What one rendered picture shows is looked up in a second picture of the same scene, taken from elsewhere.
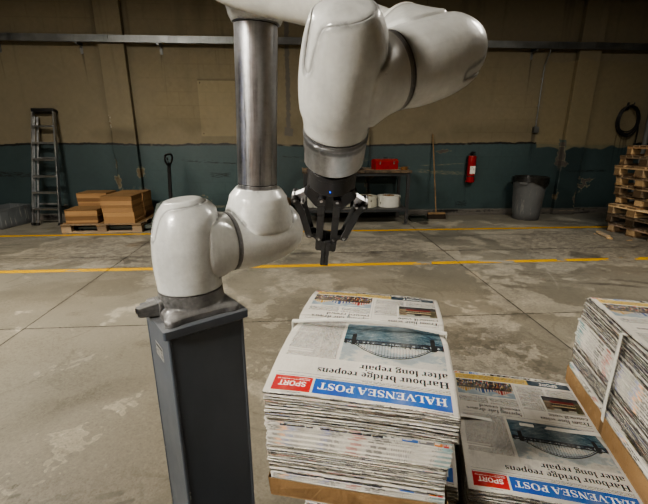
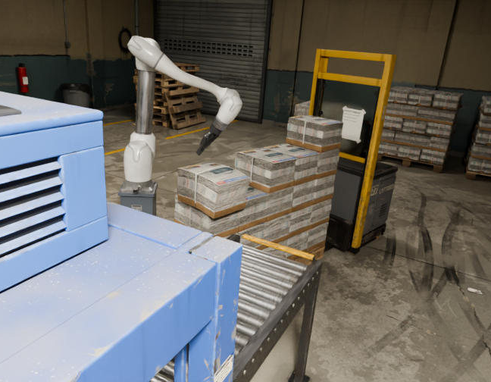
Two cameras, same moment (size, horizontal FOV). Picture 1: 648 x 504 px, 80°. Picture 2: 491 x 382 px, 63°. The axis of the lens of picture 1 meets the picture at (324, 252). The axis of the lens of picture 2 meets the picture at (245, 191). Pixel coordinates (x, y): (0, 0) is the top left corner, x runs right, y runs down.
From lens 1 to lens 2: 2.13 m
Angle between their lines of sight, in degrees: 56
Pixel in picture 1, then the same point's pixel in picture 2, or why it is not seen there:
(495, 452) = not seen: hidden behind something
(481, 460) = not seen: hidden behind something
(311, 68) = (232, 111)
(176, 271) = (148, 170)
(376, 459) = (235, 195)
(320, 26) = (236, 104)
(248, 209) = (151, 142)
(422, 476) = (242, 196)
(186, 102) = not seen: outside the picture
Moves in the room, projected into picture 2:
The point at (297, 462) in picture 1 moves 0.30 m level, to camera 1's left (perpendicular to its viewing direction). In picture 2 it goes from (220, 205) to (189, 220)
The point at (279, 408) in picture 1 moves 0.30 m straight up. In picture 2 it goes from (221, 189) to (223, 139)
